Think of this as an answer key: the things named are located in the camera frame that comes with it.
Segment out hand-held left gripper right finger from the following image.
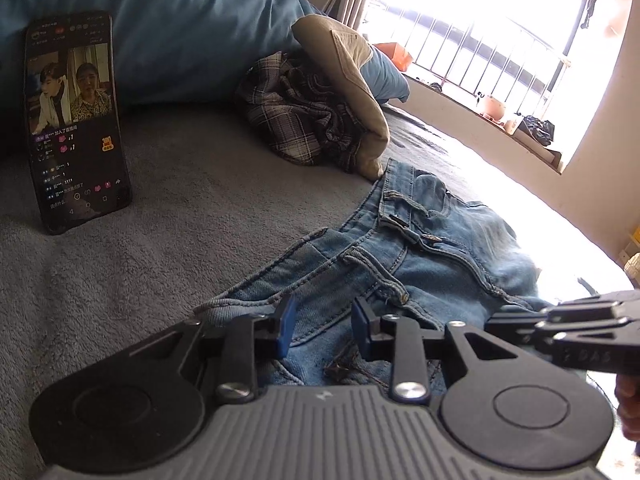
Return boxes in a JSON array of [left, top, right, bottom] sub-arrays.
[[352, 298, 538, 404]]

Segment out black smartphone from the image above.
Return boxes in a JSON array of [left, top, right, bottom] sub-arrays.
[[24, 10, 133, 236]]

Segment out orange bag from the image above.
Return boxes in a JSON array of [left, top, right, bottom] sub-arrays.
[[372, 41, 415, 72]]

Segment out person's right hand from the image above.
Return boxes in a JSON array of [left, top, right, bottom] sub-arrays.
[[614, 375, 640, 442]]

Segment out grey blanket bed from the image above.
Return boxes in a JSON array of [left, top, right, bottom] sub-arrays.
[[0, 102, 640, 480]]

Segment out dark clothes pile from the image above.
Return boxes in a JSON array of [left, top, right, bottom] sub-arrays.
[[517, 115, 556, 146]]

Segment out pink pot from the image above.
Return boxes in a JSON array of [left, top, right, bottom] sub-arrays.
[[477, 92, 508, 122]]

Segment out cardboard box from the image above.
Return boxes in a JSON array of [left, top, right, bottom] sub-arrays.
[[510, 115, 563, 166]]

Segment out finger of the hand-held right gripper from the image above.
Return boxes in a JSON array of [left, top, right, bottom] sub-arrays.
[[486, 312, 631, 346], [542, 290, 640, 323]]

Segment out dark plaid shirt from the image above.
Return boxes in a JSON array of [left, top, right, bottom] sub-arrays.
[[235, 51, 371, 171]]

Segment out beige pants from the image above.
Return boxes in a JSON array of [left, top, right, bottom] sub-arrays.
[[291, 14, 391, 183]]

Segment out hanging dark cloth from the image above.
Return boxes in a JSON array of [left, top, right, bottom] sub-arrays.
[[580, 0, 601, 31]]

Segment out blue denim jeans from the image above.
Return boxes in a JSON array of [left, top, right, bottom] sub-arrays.
[[195, 157, 566, 391]]

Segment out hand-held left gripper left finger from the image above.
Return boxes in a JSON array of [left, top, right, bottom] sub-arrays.
[[100, 296, 297, 403]]

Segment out blue pillow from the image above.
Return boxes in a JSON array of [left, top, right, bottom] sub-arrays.
[[0, 0, 412, 111]]

